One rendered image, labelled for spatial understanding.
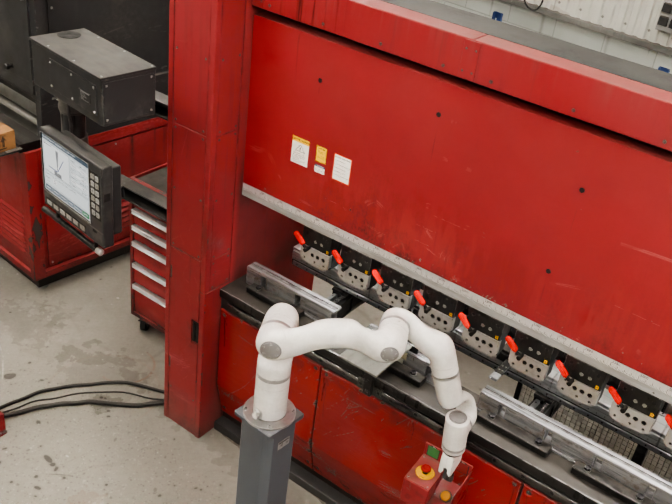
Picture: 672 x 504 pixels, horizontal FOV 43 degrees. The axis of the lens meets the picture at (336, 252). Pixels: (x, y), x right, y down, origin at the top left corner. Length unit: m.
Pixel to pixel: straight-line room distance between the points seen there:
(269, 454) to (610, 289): 1.31
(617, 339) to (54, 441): 2.72
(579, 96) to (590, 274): 0.61
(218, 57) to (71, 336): 2.27
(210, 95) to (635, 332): 1.79
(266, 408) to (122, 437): 1.55
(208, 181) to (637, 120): 1.73
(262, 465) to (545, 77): 1.65
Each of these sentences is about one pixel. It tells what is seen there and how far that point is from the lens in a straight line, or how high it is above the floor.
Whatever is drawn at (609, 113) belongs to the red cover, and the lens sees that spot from 2.75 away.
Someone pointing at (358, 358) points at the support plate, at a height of 1.00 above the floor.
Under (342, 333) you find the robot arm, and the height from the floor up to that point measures 1.44.
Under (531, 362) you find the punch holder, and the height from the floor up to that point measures 1.22.
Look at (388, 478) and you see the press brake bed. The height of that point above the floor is 0.39.
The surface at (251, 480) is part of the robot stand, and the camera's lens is 3.26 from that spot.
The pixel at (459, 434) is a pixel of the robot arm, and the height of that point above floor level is 1.11.
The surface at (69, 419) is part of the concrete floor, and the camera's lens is 4.57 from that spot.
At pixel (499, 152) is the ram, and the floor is 1.95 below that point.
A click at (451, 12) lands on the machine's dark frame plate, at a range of 3.15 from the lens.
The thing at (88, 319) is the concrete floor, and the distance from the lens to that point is 5.21.
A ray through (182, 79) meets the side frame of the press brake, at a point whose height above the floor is 1.85.
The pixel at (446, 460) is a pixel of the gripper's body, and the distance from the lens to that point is 3.11.
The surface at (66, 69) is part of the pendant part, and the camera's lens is 3.42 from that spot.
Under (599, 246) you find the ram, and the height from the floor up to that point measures 1.77.
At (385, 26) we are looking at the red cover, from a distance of 3.06.
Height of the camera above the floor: 3.12
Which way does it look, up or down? 32 degrees down
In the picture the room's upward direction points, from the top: 8 degrees clockwise
